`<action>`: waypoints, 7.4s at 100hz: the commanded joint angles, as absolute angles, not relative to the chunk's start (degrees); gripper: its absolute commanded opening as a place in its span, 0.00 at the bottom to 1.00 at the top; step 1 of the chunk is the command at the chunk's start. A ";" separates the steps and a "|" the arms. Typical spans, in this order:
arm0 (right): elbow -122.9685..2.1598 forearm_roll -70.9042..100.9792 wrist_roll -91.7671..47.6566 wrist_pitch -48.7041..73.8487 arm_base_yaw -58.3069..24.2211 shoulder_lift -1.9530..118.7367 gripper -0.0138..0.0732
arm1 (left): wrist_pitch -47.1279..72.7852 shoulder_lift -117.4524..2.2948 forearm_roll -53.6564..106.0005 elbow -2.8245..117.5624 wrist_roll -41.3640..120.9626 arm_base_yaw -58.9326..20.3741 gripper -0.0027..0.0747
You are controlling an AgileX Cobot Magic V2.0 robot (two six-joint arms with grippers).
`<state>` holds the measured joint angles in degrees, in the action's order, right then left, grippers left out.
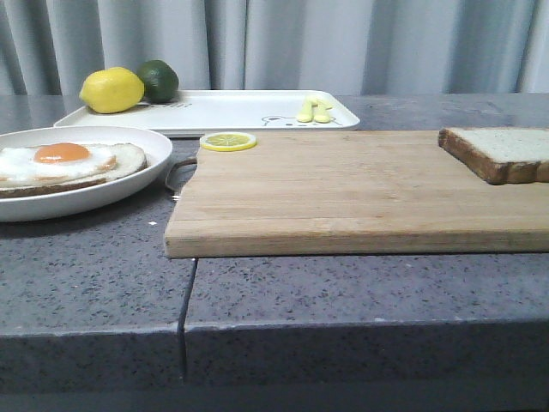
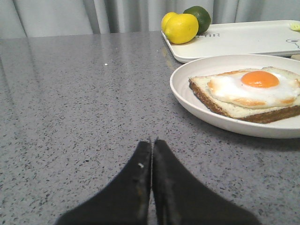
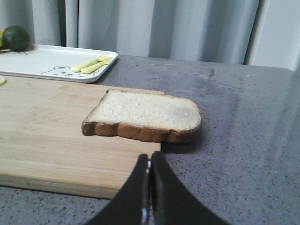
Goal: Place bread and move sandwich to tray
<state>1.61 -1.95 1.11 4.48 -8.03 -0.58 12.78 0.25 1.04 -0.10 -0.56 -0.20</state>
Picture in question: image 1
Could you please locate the bread slice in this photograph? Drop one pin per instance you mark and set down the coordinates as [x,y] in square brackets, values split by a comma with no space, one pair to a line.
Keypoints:
[500,155]
[130,159]

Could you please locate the white round plate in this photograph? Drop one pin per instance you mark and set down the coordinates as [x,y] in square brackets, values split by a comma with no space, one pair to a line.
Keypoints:
[157,148]

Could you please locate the fried egg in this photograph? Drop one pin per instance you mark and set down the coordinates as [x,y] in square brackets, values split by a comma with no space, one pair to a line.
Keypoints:
[51,164]

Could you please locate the white bear tray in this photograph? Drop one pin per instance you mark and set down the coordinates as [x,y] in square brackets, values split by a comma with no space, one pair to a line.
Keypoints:
[198,112]

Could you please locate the wooden cutting board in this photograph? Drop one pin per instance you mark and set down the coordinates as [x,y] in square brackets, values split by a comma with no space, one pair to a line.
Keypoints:
[349,192]

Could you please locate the lemon slice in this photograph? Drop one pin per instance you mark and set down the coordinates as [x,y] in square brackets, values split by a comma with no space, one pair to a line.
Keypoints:
[228,141]

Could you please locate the green lime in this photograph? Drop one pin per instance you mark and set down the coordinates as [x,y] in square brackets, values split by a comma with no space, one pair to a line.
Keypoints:
[160,81]

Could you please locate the grey curtain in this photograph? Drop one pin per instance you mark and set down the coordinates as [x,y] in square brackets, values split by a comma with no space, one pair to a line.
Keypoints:
[343,47]

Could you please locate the yellow lemon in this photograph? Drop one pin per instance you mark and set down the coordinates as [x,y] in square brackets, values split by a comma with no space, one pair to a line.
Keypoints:
[112,90]

